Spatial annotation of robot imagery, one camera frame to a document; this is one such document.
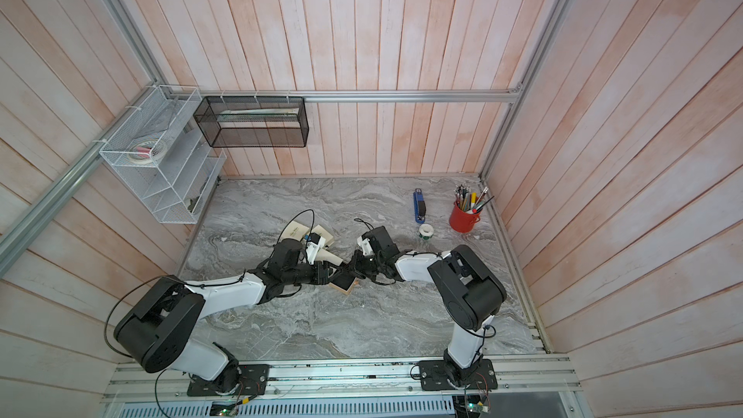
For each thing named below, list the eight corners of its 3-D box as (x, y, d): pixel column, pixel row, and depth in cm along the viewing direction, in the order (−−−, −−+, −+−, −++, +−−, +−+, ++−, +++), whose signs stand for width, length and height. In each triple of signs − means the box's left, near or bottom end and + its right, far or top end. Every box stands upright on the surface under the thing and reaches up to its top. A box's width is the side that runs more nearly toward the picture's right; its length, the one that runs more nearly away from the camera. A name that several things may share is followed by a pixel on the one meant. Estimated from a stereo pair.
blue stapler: (415, 223, 108) (417, 215, 104) (411, 195, 117) (413, 187, 113) (425, 223, 108) (427, 215, 104) (420, 195, 117) (422, 187, 113)
